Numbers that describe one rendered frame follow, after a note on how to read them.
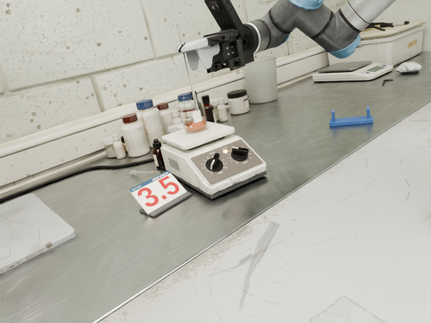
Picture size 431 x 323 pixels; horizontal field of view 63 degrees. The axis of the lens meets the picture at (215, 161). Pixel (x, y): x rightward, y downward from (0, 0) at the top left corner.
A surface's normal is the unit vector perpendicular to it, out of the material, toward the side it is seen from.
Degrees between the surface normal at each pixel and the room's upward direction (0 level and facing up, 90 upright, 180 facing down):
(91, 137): 90
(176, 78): 90
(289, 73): 90
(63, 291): 0
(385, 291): 0
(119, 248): 0
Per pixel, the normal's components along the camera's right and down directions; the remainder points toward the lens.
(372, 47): -0.72, 0.42
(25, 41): 0.64, 0.14
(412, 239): -0.19, -0.92
